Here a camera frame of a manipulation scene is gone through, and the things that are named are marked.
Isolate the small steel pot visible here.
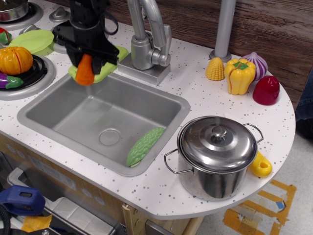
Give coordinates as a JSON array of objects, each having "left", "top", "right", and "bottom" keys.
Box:
[{"left": 0, "top": 0, "right": 29, "bottom": 23}]

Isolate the light green plastic plate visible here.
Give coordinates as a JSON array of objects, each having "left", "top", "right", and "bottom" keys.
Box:
[{"left": 8, "top": 29, "right": 54, "bottom": 54}]

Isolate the green plastic cutting board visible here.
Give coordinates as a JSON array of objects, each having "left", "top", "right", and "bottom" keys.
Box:
[{"left": 68, "top": 46, "right": 129, "bottom": 84}]

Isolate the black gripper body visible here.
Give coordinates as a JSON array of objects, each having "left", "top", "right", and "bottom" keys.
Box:
[{"left": 53, "top": 21, "right": 119, "bottom": 64}]

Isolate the back left stove burner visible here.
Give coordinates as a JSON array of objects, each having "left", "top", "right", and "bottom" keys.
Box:
[{"left": 0, "top": 0, "right": 43, "bottom": 31}]

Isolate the dark red toy fruit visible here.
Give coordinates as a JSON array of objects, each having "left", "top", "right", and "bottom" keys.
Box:
[{"left": 252, "top": 75, "right": 280, "bottom": 106}]

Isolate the green toy bitter gourd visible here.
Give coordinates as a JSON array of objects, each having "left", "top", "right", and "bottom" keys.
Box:
[{"left": 126, "top": 127, "right": 165, "bottom": 167}]

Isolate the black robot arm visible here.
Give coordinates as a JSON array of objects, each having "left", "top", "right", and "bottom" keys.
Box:
[{"left": 53, "top": 0, "right": 119, "bottom": 74}]

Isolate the red toy pepper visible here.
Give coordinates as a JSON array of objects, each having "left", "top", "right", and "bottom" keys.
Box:
[{"left": 0, "top": 28, "right": 12, "bottom": 45}]

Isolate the purple toy eggplant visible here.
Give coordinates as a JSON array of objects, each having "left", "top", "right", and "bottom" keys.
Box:
[{"left": 0, "top": 72, "right": 24, "bottom": 89}]

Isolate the blue clamp handle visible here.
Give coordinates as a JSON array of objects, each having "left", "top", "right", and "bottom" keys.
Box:
[{"left": 0, "top": 185, "right": 45, "bottom": 216}]

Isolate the purple toy onion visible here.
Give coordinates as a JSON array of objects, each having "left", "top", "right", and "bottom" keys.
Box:
[{"left": 242, "top": 52, "right": 268, "bottom": 82}]

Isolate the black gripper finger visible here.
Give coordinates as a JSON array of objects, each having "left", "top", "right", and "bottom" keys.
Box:
[
  {"left": 91, "top": 56, "right": 107, "bottom": 74},
  {"left": 66, "top": 45, "right": 84, "bottom": 67}
]

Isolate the front left stove burner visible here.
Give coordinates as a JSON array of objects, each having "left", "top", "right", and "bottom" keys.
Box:
[{"left": 0, "top": 55, "right": 56, "bottom": 101}]

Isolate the yellow plastic utensil handle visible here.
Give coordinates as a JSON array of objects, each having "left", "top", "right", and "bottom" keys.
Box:
[{"left": 249, "top": 151, "right": 272, "bottom": 178}]

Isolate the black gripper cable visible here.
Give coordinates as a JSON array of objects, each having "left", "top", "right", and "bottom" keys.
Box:
[{"left": 104, "top": 9, "right": 119, "bottom": 35}]

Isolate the yellow toy corn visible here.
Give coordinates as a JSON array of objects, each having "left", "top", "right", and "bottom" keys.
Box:
[{"left": 205, "top": 57, "right": 225, "bottom": 81}]

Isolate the orange toy carrot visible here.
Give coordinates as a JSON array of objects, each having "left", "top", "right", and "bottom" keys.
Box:
[{"left": 75, "top": 54, "right": 94, "bottom": 86}]

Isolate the silver stove knob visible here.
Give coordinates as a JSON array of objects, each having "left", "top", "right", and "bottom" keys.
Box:
[
  {"left": 49, "top": 7, "right": 70, "bottom": 23},
  {"left": 19, "top": 24, "right": 40, "bottom": 35}
]

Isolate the silver toy faucet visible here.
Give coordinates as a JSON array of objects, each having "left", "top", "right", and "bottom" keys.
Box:
[{"left": 118, "top": 0, "right": 172, "bottom": 85}]

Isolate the yellow toy bell pepper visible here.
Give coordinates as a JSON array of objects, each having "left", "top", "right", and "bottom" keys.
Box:
[{"left": 224, "top": 59, "right": 256, "bottom": 95}]

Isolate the stainless steel pot lid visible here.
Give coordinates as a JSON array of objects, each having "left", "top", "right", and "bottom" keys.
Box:
[{"left": 178, "top": 116, "right": 257, "bottom": 173}]

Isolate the silver back stove knob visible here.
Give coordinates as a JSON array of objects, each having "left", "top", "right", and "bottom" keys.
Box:
[{"left": 49, "top": 7, "right": 70, "bottom": 23}]

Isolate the grey metal pole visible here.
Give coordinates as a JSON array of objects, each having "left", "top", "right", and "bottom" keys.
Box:
[{"left": 209, "top": 0, "right": 237, "bottom": 63}]

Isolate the orange toy pumpkin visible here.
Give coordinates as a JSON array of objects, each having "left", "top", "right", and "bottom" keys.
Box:
[{"left": 0, "top": 47, "right": 33, "bottom": 75}]

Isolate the silver toy sink basin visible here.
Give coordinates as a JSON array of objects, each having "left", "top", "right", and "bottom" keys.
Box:
[{"left": 17, "top": 73, "right": 190, "bottom": 177}]

